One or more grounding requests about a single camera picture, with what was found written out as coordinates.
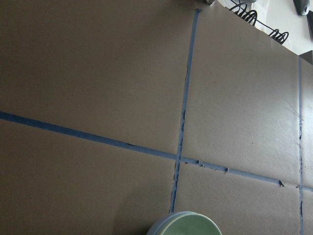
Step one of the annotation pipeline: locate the blue bowl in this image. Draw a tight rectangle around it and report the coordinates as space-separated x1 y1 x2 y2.
146 212 179 235

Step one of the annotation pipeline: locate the green bowl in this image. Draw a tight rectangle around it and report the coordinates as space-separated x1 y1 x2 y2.
161 211 222 235

